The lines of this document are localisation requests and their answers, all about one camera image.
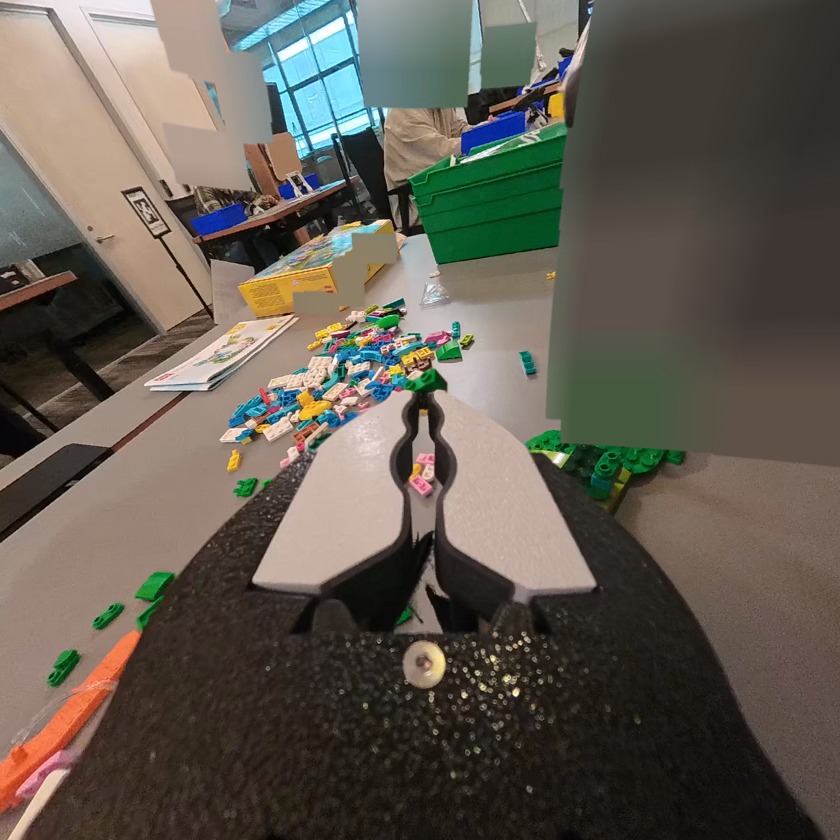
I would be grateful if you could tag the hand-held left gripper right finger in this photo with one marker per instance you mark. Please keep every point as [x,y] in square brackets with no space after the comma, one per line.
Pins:
[512,525]

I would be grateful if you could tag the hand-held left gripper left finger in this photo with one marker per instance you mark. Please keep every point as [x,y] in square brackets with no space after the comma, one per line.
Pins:
[334,525]

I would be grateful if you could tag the green toy brick model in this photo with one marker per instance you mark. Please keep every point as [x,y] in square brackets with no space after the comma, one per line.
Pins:
[590,459]

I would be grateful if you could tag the pile of colourful toy bricks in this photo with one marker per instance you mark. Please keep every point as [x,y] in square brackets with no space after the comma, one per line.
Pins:
[341,380]

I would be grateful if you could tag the teal toy brick piece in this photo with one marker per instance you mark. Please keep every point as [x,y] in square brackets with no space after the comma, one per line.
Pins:
[527,362]

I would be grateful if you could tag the green square toy brick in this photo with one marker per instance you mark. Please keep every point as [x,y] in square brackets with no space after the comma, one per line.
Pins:
[426,382]

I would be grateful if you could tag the yellow toy set box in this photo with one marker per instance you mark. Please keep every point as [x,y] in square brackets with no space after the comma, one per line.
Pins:
[282,289]

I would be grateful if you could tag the dark boxed set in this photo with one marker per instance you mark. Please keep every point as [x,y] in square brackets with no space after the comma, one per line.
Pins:
[16,275]

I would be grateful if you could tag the scattered pink yellow toy bricks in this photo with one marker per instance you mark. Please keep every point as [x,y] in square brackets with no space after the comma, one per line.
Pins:
[423,482]

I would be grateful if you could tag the scatter of green toy bricks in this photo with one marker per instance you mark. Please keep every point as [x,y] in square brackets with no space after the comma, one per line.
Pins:
[154,585]

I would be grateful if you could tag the flat instruction booklet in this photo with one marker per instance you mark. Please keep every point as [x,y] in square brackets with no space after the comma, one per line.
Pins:
[223,354]

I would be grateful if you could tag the green round toy cone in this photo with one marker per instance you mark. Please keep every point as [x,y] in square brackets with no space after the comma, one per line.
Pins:
[387,321]

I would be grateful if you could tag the clear plastic bag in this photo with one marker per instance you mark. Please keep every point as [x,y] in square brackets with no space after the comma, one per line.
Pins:
[434,296]

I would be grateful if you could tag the green storage bin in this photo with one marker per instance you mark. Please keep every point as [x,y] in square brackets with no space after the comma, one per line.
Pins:
[492,216]

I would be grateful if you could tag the long wooden-edged table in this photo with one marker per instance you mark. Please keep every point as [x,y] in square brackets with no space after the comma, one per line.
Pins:
[295,203]
[33,289]

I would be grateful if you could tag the orange brick separator tool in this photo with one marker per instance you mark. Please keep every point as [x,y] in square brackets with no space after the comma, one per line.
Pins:
[72,715]

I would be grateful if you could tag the blue storage bin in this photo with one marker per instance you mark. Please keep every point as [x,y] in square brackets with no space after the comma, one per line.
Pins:
[220,220]
[298,187]
[492,134]

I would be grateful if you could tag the black office chair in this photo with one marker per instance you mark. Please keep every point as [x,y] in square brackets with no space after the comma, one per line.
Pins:
[364,170]

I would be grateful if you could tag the black white marker tag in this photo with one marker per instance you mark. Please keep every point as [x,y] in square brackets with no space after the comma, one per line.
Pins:
[145,210]

